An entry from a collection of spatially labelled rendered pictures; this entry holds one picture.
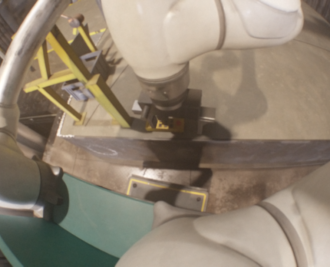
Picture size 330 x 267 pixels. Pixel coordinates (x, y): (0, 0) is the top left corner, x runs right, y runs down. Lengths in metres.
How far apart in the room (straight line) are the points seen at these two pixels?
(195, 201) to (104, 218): 0.98
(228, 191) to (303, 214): 1.51
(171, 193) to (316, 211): 1.21
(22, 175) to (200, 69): 1.27
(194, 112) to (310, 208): 0.26
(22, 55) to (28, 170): 0.31
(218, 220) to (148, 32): 0.20
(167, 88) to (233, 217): 0.19
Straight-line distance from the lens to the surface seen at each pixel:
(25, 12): 7.84
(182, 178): 1.62
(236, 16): 0.20
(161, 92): 0.25
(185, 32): 0.17
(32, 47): 0.52
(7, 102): 0.55
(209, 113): 0.35
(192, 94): 0.32
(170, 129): 0.97
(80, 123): 1.34
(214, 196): 1.62
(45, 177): 0.50
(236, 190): 1.68
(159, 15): 0.16
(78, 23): 1.48
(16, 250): 0.34
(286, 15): 0.21
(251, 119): 1.10
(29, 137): 2.80
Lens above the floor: 1.61
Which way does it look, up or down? 65 degrees down
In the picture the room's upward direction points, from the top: 23 degrees counter-clockwise
